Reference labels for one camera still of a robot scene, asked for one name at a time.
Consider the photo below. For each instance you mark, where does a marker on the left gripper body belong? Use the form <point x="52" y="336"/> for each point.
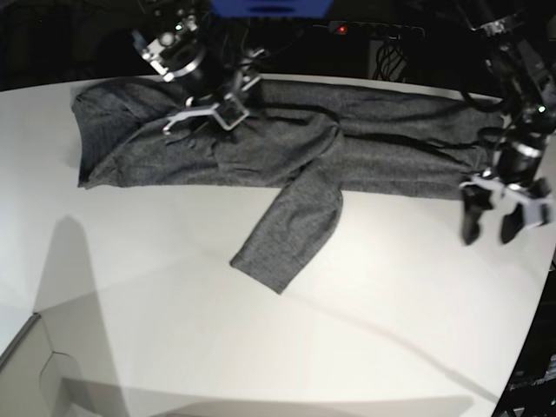
<point x="528" y="81"/>

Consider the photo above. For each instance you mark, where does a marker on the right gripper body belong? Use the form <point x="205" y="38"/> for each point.
<point x="172" y="45"/>

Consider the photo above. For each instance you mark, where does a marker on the grey t-shirt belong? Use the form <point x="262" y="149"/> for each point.
<point x="311" y="141"/>

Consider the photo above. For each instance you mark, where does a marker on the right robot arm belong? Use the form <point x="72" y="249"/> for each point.
<point x="210" y="34"/>

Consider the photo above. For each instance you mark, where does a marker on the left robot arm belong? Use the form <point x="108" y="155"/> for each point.
<point x="498" y="22"/>

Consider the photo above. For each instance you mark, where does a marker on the blue box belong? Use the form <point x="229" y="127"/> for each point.
<point x="271" y="8"/>

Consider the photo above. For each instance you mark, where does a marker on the black power strip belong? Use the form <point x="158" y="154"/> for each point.
<point x="375" y="31"/>

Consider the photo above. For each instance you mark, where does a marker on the grey cardboard box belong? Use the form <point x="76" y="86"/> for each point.
<point x="38" y="380"/>

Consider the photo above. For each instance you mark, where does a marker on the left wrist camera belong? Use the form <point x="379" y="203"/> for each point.
<point x="535" y="213"/>

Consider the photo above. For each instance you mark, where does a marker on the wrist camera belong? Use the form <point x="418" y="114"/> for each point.
<point x="230" y="114"/>
<point x="535" y="213"/>

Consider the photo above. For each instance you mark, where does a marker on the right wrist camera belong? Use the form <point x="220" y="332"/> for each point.
<point x="230" y="114"/>

